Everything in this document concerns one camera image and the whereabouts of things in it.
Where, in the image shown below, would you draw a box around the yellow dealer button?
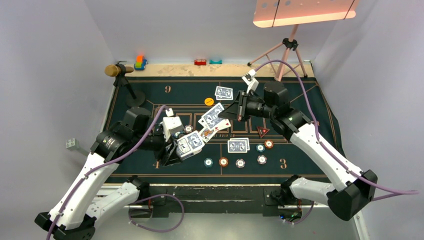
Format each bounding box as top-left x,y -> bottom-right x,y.
204,97 -> 215,106

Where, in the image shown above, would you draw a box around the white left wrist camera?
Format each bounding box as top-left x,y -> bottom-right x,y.
160,108 -> 184,142

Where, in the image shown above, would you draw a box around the blue green chip stack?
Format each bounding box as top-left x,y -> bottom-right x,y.
204,158 -> 214,168

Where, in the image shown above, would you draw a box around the brown white chip stack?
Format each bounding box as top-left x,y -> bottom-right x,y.
235,158 -> 246,168

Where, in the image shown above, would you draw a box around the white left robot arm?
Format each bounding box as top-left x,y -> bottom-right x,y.
34,106 -> 184,240

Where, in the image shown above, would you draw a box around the red toy block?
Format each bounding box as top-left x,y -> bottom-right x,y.
193,58 -> 208,66

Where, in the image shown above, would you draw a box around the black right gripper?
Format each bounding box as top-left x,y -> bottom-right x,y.
219,90 -> 276,122

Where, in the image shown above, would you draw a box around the dealt card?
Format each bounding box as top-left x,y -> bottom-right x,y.
215,88 -> 233,101
227,139 -> 248,154

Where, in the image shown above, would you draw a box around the brown white chips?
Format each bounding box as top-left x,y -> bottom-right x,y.
184,124 -> 194,134

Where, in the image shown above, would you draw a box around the playing card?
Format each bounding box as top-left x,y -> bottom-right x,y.
201,103 -> 224,130

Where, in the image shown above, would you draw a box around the teal toy block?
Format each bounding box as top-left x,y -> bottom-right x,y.
209,58 -> 223,65

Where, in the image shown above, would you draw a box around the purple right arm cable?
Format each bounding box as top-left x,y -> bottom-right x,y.
254,59 -> 420,226

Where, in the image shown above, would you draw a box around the face up hearts card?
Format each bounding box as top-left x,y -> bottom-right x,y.
213,119 -> 231,132

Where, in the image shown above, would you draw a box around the face up court card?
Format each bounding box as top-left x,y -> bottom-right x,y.
199,127 -> 216,143

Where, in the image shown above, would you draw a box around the orange chip stack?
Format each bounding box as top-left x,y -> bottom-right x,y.
218,157 -> 229,168

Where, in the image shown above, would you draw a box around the gold microphone on stand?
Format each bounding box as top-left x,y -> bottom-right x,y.
104,62 -> 146,108

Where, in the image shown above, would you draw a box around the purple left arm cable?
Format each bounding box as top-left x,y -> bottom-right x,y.
45,105 -> 185,240

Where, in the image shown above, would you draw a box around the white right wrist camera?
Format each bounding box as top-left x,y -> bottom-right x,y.
242,69 -> 259,94

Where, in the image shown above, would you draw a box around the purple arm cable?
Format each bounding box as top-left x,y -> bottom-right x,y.
254,59 -> 420,226
45,105 -> 185,240

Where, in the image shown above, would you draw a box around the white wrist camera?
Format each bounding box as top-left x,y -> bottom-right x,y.
242,69 -> 259,94
160,108 -> 184,142

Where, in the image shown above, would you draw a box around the blue playing card deck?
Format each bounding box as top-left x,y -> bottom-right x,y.
176,130 -> 205,160

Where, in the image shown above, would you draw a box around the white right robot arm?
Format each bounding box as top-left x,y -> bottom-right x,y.
219,81 -> 378,221

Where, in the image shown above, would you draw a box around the red triangle marker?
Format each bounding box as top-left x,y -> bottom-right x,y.
256,126 -> 270,139

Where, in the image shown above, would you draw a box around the pink music stand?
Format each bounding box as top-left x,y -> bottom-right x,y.
247,0 -> 359,78

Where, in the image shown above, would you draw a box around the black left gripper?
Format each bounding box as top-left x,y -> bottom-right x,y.
132,125 -> 183,165

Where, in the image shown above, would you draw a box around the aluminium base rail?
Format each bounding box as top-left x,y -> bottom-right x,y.
67,184 -> 362,210

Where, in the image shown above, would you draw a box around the orange blue toy car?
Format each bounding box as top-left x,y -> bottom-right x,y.
133,55 -> 148,71

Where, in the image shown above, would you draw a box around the dark green poker mat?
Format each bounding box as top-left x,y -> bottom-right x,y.
107,77 -> 326,185

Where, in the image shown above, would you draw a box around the grey lego brick handle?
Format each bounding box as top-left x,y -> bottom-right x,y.
65,138 -> 89,157

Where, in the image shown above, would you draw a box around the face up spades card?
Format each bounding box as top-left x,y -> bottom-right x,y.
198,118 -> 206,127

